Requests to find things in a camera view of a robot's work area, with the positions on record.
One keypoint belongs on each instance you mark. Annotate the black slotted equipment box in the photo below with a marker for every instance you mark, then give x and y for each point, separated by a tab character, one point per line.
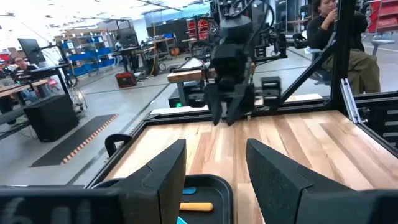
270	91

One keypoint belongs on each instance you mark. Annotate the silver aluminium bracket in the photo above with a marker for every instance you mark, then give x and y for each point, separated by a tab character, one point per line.
349	99

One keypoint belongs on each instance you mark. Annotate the black rectangular tray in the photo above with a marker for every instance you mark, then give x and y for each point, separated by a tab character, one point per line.
217	193

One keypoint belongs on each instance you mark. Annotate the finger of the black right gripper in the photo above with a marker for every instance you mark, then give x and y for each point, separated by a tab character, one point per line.
239	105
215	105

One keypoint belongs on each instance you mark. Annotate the black orange-striped floor mat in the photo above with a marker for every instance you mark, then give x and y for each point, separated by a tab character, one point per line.
71	143

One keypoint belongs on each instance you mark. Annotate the blue bin shelving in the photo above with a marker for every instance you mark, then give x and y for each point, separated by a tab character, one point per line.
87	56

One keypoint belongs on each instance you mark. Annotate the blue plastic fork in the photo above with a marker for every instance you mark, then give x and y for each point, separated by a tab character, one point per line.
189	190

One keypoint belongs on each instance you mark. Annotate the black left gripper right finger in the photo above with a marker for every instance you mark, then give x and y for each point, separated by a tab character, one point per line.
280	186

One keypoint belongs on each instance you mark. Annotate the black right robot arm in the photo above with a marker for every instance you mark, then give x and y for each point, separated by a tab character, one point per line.
236	28

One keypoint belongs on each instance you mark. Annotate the red and black case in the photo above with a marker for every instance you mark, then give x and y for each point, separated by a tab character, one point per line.
126	80

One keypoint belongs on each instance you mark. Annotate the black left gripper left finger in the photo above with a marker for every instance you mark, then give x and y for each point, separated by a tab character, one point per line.
155	189

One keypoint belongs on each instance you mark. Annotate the black aluminium table frame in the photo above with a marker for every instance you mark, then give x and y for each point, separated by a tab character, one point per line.
346	46

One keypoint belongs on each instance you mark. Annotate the person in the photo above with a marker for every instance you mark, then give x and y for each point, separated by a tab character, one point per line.
21	63
326	31

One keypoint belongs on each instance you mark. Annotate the red storage bins shelf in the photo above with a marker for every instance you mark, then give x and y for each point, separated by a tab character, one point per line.
384	15

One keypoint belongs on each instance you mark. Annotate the black control box green light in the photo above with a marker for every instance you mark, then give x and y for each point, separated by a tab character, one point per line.
192	93

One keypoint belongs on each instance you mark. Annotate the neighbouring workstation table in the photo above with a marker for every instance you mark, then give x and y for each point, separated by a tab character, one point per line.
189	75

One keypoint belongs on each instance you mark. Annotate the wooden desk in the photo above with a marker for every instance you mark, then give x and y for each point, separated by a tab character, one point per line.
18	88

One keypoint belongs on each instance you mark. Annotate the black computer monitor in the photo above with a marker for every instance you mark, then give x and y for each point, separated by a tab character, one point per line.
31	49

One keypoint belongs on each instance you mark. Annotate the black floor cabinet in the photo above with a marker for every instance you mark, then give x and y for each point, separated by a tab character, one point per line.
51	116

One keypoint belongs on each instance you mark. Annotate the grey round stool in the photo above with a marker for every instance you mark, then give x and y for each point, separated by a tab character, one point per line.
382	41

